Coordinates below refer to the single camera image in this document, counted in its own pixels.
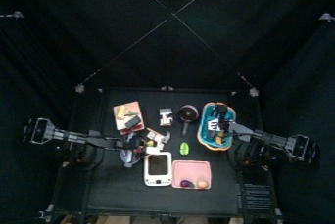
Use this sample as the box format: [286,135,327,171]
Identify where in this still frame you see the white toy stove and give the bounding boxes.
[142,151,174,188]

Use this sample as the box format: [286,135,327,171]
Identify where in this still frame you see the small white toy block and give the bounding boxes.
[144,146,162,155]

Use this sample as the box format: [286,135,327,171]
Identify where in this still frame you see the white toy carton with print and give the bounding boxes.
[205,119,221,133]

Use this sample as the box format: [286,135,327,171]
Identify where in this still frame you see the yellow orange toy food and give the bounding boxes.
[213,130,226,146]

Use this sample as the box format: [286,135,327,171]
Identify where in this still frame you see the teal basket with orange rim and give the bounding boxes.
[195,102,238,152]

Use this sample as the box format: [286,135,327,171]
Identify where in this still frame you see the pale lilac plastic toy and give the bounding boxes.
[119,151,143,169]

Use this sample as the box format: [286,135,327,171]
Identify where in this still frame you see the black toy block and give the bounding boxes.
[123,115,143,130]

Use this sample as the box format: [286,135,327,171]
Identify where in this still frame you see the white and brown toy box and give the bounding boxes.
[158,108,175,127]

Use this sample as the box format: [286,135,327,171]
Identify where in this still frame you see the green toy lime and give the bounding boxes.
[179,141,191,157]

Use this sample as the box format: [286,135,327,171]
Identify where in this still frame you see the yellow toy corn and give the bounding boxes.
[115,105,127,119]

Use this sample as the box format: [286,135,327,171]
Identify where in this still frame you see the pink plastic tray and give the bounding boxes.
[170,159,213,190]

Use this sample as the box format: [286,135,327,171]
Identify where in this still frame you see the purple toy eggplant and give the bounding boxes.
[179,179,195,189]

